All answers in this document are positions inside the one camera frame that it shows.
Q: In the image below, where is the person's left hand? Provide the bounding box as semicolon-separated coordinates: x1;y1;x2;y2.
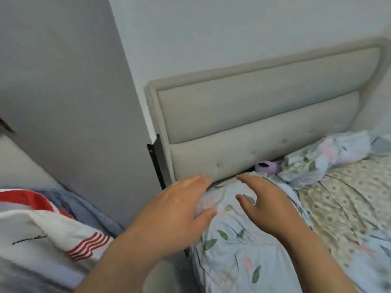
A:
128;174;218;254

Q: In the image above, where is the person's right hand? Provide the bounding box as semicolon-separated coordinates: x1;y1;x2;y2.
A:
235;174;306;239

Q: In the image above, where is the light blue floral pillow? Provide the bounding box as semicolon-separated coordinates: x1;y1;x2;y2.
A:
190;174;316;293

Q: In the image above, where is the person's left forearm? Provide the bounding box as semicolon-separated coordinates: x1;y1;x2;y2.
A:
74;230;185;293

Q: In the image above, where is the person's right forearm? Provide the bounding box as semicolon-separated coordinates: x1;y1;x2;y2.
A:
274;223;358;293

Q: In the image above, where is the purple plush toy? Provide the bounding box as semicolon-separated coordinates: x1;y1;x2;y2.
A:
254;160;284;175

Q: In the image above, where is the beige upholstered headboard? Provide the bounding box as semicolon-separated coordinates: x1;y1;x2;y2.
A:
145;36;391;190

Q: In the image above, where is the light blue floral blanket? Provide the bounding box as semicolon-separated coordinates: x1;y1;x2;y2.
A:
279;129;391;190

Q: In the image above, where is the beige dotted bed sheet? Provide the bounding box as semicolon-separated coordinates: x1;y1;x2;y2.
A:
298;155;391;293

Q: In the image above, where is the blue cloth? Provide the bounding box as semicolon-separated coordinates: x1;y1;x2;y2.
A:
33;188;126;239

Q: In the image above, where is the white red striped fabric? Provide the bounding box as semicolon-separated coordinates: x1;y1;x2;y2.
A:
0;189;115;290

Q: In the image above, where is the grey door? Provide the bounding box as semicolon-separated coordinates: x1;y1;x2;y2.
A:
0;0;162;229

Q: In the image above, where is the dark door handle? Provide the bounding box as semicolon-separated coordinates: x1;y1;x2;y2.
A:
0;117;15;134

